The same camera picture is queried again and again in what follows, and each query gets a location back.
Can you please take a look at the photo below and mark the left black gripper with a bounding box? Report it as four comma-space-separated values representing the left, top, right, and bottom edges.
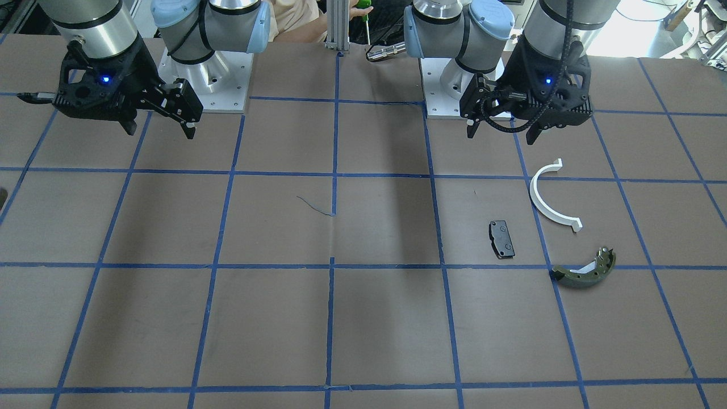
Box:
459, 36, 593, 145

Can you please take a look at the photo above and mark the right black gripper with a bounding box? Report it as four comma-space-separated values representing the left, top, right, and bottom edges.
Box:
53, 39, 203, 140

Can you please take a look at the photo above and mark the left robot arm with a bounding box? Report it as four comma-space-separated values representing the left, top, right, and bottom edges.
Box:
403, 1, 619, 145

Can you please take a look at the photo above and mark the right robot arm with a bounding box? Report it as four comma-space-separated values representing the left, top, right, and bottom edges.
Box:
18, 1, 274, 139

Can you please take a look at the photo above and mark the black brake pad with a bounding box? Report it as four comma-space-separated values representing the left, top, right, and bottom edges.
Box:
488, 220, 516, 259

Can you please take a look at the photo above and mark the person in beige shirt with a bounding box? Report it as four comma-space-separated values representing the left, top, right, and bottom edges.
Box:
267, 0, 364, 44

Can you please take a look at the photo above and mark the green brake shoe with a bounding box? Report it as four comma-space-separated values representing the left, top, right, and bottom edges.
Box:
550, 248, 616, 288

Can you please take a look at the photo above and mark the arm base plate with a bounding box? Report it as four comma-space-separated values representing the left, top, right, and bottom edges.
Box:
420, 58, 473, 119
158, 51, 254, 114

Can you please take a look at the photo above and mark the white curved plastic bracket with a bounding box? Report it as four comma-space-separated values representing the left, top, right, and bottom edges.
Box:
529, 158, 583, 233

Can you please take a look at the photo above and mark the silver metal tool handle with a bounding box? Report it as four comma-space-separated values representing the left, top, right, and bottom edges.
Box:
366, 42, 407, 62

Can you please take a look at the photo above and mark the green handled screwdriver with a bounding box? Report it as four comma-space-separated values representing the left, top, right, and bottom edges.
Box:
348, 1, 373, 45

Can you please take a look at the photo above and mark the aluminium frame post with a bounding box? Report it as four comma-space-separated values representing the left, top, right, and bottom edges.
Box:
325, 0, 350, 53

